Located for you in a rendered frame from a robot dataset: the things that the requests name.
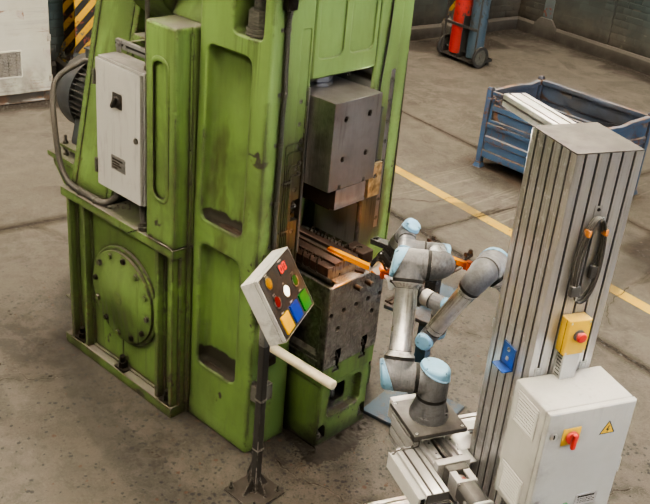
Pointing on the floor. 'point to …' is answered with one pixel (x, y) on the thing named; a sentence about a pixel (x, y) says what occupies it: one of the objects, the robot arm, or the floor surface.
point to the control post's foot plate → (242, 492)
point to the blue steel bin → (493, 142)
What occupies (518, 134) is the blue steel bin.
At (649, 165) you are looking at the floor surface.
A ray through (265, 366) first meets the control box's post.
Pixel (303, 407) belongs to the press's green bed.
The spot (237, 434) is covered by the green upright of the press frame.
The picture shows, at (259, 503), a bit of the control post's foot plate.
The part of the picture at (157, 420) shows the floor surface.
